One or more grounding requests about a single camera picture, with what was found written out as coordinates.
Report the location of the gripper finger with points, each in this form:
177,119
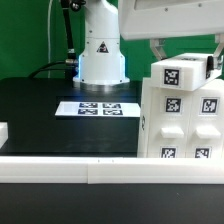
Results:
156,45
215,61

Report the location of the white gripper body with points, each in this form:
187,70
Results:
148,19

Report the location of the white cabinet top block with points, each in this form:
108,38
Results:
188,71

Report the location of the white marker base sheet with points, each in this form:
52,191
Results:
98,109

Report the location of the white cabinet body box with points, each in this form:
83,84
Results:
146,102

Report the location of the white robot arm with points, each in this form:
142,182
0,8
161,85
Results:
94,29

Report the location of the white cabinet door panel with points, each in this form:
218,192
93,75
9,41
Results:
168,124

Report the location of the white U-shaped border fence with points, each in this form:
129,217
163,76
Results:
20,169

